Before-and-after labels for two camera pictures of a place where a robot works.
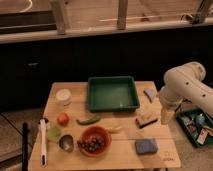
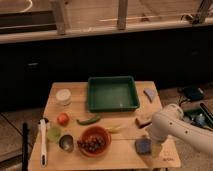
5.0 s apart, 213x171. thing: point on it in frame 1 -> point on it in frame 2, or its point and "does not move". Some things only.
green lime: [53, 133] does not move
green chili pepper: [87, 122] does not move
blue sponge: [146, 145] does not move
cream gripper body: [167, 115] -> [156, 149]
